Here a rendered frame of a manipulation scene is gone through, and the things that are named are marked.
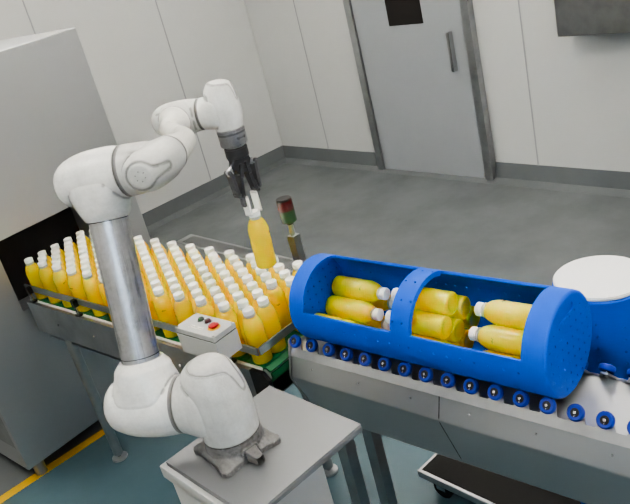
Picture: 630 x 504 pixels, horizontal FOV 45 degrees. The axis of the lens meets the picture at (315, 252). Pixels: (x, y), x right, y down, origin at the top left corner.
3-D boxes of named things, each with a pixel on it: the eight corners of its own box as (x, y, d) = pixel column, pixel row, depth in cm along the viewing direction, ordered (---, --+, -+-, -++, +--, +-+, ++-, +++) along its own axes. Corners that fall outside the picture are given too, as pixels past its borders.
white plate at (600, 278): (606, 246, 248) (606, 249, 248) (534, 276, 241) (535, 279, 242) (670, 275, 223) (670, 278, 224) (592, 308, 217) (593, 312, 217)
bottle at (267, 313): (272, 356, 262) (258, 310, 254) (264, 348, 267) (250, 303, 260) (290, 347, 264) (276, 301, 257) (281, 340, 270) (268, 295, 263)
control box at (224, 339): (221, 364, 245) (212, 337, 241) (183, 352, 258) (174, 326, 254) (243, 347, 251) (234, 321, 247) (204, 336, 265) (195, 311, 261)
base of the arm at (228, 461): (233, 487, 187) (227, 469, 184) (192, 451, 204) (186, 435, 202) (292, 446, 195) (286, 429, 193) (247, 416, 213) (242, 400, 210)
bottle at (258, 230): (255, 270, 256) (242, 220, 249) (259, 261, 263) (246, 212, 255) (275, 268, 255) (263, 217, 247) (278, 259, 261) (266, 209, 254)
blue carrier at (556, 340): (553, 422, 192) (538, 329, 180) (301, 354, 250) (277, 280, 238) (597, 357, 209) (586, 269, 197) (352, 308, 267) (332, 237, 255)
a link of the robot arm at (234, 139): (249, 123, 239) (254, 141, 241) (230, 123, 245) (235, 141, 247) (229, 133, 233) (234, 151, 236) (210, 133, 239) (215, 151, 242)
